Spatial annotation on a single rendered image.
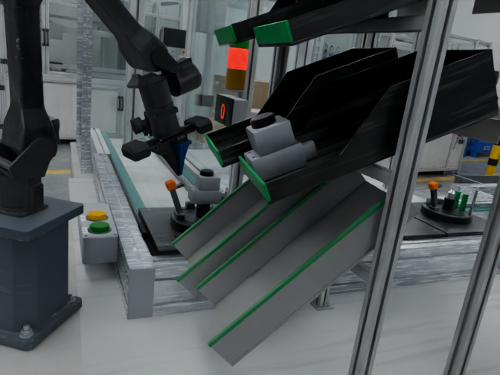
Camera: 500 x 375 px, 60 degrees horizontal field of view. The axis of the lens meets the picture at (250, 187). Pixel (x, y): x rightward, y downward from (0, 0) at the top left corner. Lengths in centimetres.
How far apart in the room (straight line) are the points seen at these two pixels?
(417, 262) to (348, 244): 63
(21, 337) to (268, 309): 43
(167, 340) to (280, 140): 43
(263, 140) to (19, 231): 38
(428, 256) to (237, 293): 64
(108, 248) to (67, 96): 537
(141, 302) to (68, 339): 13
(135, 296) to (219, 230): 20
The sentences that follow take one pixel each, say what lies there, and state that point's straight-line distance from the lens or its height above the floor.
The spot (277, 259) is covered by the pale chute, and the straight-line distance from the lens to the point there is 62.
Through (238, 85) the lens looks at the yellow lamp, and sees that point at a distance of 111.
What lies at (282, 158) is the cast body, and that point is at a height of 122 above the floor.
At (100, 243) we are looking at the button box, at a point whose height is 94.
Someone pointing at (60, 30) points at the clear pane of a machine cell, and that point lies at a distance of 619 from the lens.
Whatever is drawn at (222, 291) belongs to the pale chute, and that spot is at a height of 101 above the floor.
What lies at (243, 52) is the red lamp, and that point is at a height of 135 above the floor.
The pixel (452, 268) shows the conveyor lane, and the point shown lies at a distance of 123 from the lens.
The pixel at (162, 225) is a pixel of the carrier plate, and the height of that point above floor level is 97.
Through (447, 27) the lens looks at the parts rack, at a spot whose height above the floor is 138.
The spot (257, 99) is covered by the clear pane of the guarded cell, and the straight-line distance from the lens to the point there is 241.
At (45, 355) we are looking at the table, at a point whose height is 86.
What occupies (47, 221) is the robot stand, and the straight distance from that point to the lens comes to 73.
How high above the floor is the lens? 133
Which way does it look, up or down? 16 degrees down
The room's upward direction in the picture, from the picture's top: 7 degrees clockwise
